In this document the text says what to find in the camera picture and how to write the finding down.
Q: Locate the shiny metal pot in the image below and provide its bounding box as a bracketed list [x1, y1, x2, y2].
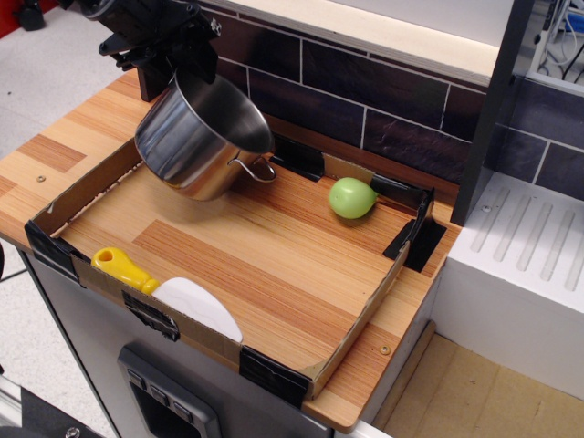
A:
[134, 69, 276, 201]

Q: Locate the cardboard fence with black tape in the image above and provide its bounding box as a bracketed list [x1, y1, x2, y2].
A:
[26, 143, 453, 423]

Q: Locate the white sink drainboard unit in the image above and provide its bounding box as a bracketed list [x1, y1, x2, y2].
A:
[432, 172, 583, 398]

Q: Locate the grey oven control panel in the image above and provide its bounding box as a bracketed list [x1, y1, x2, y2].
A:
[118, 347, 222, 437]

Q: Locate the black object on floor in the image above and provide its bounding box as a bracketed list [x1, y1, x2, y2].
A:
[13, 0, 45, 31]

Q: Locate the green toy pear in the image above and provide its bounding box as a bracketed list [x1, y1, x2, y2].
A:
[328, 177, 378, 219]

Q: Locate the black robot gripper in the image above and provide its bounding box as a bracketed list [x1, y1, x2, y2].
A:
[75, 1, 221, 102]

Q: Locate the black vertical post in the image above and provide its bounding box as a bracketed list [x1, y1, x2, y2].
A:
[451, 1, 534, 225]

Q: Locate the yellow handled white spatula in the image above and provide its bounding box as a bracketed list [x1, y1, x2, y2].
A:
[91, 247, 243, 343]

